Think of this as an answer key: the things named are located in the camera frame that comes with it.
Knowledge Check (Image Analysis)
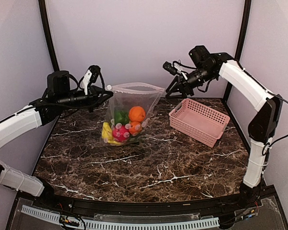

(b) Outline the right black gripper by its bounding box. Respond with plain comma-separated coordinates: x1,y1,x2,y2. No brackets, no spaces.
166,66,216,99

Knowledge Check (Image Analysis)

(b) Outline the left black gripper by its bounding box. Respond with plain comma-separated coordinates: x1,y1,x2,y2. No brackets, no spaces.
58,86,114,113

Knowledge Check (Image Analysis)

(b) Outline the clear zip top bag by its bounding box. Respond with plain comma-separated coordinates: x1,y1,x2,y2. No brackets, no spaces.
101,82,165,146

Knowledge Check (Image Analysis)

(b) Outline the green toy pepper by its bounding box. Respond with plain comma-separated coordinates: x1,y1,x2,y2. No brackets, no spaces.
114,110,130,125

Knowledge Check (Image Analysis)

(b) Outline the pink plastic basket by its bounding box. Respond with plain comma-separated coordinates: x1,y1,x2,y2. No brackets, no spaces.
169,98,230,148

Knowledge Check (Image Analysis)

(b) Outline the orange toy orange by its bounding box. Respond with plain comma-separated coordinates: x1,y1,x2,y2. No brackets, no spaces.
129,106,146,123

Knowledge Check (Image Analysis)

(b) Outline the yellow toy pear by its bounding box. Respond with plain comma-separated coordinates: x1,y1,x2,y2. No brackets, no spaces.
102,122,113,141

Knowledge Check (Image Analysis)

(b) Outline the red toy apple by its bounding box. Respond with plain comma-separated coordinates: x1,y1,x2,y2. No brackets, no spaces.
112,126,130,142

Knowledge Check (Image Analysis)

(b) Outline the orange green toy mango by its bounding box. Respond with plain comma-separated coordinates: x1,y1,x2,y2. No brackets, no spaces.
129,121,143,136

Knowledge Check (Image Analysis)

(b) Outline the yellow toy banana bunch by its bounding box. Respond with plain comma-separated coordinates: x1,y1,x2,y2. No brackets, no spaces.
104,138,123,146

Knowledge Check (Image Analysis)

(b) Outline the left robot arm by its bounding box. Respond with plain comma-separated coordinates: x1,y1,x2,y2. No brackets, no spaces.
0,65,113,209

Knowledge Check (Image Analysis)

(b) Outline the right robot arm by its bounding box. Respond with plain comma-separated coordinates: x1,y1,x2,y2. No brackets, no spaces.
163,46,288,188

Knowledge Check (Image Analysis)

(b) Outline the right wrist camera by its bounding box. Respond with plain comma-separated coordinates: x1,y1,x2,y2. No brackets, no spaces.
162,61,188,76

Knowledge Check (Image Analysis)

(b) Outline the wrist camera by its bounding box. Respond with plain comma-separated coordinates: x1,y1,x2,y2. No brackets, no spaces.
162,61,188,76
79,65,105,95

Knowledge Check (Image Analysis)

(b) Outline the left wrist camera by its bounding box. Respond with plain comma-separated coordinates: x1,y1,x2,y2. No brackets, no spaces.
79,65,105,95

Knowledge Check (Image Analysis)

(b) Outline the right black frame post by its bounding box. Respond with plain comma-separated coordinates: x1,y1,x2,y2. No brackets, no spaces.
222,0,252,103

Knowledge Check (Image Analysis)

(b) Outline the black frame post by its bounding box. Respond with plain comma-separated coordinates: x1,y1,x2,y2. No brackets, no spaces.
222,0,252,103
38,0,60,71

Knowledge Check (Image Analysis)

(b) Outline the left black frame post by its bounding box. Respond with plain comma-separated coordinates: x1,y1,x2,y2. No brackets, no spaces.
38,0,60,71

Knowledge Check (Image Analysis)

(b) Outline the black front rail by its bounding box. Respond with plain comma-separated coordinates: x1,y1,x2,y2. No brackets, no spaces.
7,185,288,230

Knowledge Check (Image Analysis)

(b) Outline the white slotted cable duct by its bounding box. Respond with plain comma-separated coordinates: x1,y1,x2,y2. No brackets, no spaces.
21,205,220,230

